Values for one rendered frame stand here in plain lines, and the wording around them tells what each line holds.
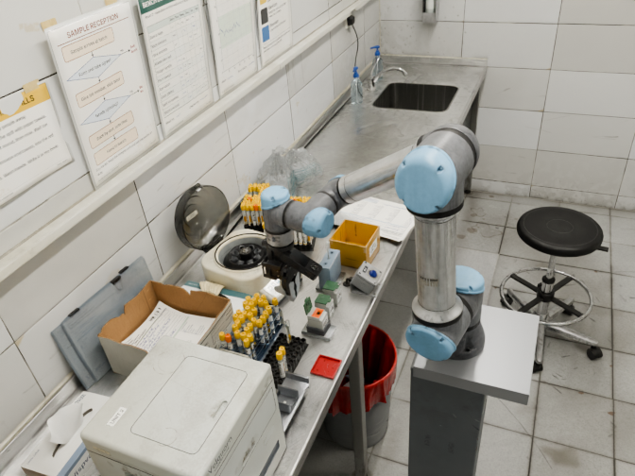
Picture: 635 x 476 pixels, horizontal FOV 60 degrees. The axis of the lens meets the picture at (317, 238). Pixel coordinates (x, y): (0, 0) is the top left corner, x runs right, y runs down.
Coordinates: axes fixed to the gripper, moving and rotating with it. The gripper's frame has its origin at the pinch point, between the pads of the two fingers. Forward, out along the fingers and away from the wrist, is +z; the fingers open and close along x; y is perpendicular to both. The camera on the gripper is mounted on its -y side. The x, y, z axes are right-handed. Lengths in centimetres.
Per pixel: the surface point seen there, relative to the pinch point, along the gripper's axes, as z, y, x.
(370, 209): 10, 2, -66
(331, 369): 11.1, -15.9, 12.0
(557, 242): 33, -66, -100
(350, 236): 8.3, 1.3, -44.0
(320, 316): 3.9, -8.2, 0.8
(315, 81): -12, 55, -133
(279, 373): 9.2, -4.1, 19.7
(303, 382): 7.1, -12.5, 21.4
